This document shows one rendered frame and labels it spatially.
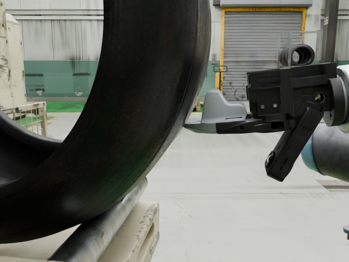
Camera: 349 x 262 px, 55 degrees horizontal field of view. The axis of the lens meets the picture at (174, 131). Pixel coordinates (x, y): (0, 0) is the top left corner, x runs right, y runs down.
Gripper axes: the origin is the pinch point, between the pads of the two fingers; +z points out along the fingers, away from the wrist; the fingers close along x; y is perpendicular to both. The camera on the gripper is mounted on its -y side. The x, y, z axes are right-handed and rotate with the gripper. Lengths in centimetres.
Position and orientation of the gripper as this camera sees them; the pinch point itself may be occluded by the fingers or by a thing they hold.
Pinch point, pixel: (192, 129)
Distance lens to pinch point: 49.3
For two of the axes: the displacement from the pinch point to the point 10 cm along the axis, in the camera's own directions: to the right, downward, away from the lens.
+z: -9.8, 1.0, 1.7
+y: -1.2, -9.8, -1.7
